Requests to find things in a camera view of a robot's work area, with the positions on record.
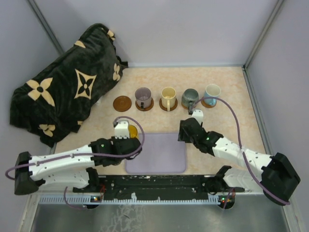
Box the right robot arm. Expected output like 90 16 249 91
178 117 300 206

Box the transparent purple cup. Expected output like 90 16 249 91
135 87 152 109

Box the dark brown grooved coaster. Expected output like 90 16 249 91
113 96 132 112

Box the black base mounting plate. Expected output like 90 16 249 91
73 175 231 201

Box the black floral plush blanket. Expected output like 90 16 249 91
10 23 128 146

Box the cream and blue mug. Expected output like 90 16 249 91
204 84 221 107

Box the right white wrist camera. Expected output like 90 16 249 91
188 109 204 126

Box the lavender plastic tray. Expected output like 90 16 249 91
125 132 187 174

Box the purple cable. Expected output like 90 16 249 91
5 116 146 211
188 97 291 210

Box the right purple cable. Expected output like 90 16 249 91
188 97 291 210

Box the grey green mug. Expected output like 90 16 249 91
181 88 199 110

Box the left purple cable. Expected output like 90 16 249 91
5 116 146 211

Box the yellow transparent mug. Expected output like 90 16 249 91
128 124 139 139

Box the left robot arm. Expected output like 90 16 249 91
14 137 142 195

